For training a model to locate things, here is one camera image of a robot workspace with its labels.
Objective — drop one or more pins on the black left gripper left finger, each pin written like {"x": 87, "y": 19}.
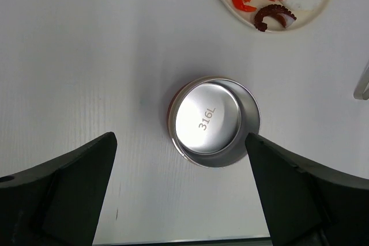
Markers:
{"x": 59, "y": 201}

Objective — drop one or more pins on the pink cat paw tongs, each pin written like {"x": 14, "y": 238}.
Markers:
{"x": 361, "y": 91}

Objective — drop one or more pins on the dark red toy octopus tentacle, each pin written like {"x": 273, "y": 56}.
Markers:
{"x": 277, "y": 12}

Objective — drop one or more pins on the cream green round plate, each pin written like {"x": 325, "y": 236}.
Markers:
{"x": 317, "y": 7}

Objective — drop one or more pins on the red steel lunch box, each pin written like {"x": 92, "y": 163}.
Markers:
{"x": 208, "y": 120}

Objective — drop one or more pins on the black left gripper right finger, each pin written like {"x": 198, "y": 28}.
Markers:
{"x": 304, "y": 202}

